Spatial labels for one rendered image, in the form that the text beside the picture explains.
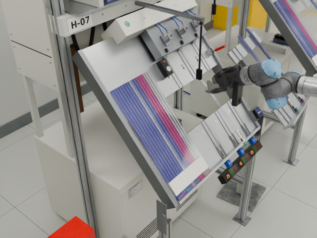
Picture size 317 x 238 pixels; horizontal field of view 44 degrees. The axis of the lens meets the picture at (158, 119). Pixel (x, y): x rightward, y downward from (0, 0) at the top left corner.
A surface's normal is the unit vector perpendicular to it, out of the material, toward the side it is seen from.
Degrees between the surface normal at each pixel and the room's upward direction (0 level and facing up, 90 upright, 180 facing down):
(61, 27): 90
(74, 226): 0
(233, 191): 0
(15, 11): 90
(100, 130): 0
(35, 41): 90
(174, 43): 48
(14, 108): 90
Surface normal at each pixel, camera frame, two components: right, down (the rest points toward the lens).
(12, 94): 0.77, 0.35
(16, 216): -0.02, -0.83
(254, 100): -0.55, 0.47
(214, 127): 0.56, -0.30
